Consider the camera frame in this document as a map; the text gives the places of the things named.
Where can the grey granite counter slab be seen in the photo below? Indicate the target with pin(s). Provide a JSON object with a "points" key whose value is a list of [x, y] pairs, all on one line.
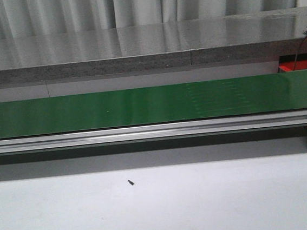
{"points": [[153, 46]]}

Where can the green conveyor belt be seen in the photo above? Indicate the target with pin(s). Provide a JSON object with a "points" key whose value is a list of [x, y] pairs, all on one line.
{"points": [[172, 103]]}

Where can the red plastic tray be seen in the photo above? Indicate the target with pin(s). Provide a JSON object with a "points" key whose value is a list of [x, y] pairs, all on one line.
{"points": [[287, 63]]}

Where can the grey pleated curtain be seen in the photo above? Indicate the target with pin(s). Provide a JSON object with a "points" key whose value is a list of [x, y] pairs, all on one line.
{"points": [[21, 18]]}

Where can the aluminium conveyor side rail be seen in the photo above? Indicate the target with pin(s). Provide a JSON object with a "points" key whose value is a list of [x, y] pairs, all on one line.
{"points": [[155, 131]]}

